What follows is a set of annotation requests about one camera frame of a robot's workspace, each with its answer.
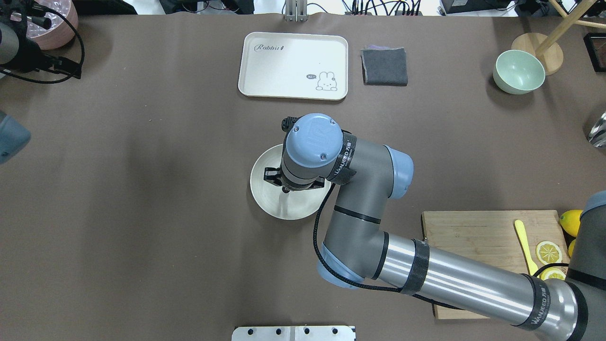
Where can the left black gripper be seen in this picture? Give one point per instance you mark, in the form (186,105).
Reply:
(29,53)

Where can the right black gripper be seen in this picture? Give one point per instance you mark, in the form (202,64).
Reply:
(271,176)

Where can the beige round plate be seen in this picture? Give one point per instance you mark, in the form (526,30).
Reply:
(293,205)

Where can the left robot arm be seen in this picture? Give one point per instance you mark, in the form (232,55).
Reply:
(14,25)

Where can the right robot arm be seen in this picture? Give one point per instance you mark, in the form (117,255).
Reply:
(356,253)

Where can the cream rabbit tray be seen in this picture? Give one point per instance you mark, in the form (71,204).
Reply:
(294,66)

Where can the pink bowl with ice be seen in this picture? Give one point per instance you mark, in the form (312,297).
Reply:
(59,34)

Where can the folded grey cloth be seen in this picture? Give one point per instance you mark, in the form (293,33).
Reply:
(384,66)

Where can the bamboo cutting board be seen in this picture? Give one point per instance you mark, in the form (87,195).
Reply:
(489,236)

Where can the mint green bowl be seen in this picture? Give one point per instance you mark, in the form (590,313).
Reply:
(517,72)

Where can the yellow plastic knife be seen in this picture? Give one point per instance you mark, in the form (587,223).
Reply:
(520,229)

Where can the lemon slice upper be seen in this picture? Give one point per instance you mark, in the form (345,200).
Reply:
(548,252)

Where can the lemon slice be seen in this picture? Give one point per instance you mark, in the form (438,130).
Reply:
(552,273)
(548,252)

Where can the lemon slice lower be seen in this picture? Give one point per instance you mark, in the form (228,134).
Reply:
(552,273)

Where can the whole yellow lemon upper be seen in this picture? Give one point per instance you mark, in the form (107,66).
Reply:
(570,221)

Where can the whole yellow lemon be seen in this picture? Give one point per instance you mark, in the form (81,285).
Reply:
(570,221)
(571,248)

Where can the wooden cup rack stand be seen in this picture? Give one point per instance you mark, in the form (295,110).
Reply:
(545,48)

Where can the whole yellow lemon lower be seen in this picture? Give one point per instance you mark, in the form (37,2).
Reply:
(571,248)

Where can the clear textured glass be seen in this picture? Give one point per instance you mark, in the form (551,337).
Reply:
(597,134)

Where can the black handled metal tool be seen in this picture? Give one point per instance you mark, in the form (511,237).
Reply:
(41,21)

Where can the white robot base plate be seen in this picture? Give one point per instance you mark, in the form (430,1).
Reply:
(295,333)

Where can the aluminium frame post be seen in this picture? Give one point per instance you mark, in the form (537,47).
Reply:
(295,10)

